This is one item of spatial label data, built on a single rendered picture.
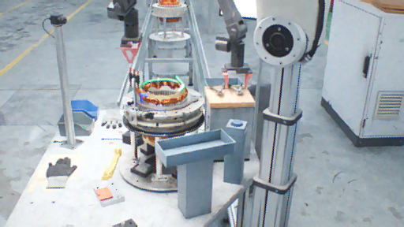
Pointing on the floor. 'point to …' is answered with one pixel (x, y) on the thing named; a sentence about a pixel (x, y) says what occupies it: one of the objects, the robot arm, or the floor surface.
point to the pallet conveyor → (170, 58)
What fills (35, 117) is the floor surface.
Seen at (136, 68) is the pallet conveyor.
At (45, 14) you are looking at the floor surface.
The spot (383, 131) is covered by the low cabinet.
